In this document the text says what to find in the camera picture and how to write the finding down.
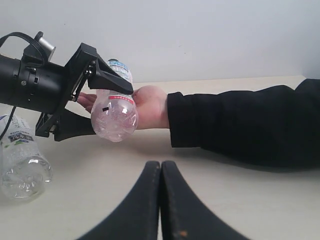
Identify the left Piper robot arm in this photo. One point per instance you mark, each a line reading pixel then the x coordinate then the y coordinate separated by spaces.
pixel 11 82

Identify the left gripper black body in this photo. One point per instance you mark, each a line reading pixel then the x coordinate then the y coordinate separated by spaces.
pixel 51 87

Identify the person's open hand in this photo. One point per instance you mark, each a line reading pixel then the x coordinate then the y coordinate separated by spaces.
pixel 151 105

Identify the pink label black-cap bottle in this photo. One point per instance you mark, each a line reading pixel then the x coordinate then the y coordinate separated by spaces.
pixel 114 115

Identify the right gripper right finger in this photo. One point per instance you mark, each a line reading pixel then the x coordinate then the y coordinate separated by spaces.
pixel 183 215

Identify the black sleeved forearm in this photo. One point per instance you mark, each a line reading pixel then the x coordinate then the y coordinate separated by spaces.
pixel 277 126

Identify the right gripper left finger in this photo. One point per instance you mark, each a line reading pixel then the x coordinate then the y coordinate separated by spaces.
pixel 137 216

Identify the Suntory jasmine oolong bottle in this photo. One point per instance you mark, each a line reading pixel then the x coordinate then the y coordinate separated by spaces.
pixel 24 171

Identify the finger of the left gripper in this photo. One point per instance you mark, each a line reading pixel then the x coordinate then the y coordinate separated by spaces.
pixel 70 125
pixel 104 78

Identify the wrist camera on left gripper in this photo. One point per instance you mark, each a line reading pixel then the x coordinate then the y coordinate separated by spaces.
pixel 39 51

